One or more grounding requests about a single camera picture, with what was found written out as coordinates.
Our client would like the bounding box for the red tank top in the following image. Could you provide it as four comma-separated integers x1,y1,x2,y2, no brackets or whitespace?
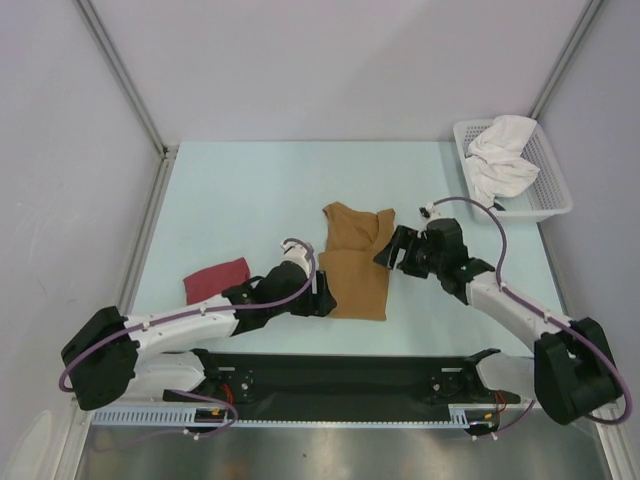
183,257,250,305

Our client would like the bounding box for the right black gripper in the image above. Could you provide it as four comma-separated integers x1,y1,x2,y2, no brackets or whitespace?
372,225,444,279

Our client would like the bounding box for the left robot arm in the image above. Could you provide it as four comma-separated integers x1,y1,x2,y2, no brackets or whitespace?
59,261,337,411

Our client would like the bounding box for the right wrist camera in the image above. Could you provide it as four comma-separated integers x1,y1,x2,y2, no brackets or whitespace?
419,203,442,239

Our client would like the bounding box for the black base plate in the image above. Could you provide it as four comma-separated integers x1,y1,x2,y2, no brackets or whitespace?
192,349,521,423

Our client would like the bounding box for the aluminium frame post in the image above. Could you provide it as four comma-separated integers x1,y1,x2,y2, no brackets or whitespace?
529,0,609,120
73,0,179,313

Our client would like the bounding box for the white tank top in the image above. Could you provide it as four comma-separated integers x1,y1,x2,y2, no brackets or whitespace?
466,115,540,207

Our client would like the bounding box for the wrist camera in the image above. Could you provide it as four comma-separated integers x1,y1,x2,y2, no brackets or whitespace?
281,241,312,276
419,203,442,239

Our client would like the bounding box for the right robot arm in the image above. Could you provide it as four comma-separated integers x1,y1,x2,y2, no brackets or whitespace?
374,218,633,425

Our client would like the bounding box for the white plastic basket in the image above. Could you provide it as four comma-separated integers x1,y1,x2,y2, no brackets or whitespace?
453,119,573,224

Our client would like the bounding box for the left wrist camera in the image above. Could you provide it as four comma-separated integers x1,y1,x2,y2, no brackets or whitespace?
281,241,312,276

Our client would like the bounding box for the tan tank top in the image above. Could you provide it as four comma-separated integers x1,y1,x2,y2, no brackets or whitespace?
319,202,395,321

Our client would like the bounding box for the left aluminium frame post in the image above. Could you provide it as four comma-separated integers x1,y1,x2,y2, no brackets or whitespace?
73,0,179,313

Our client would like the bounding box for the white cable duct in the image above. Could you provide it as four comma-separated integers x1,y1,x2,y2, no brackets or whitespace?
91,406,496,429

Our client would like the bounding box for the right aluminium frame post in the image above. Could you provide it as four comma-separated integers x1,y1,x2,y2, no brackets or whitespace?
529,0,609,120

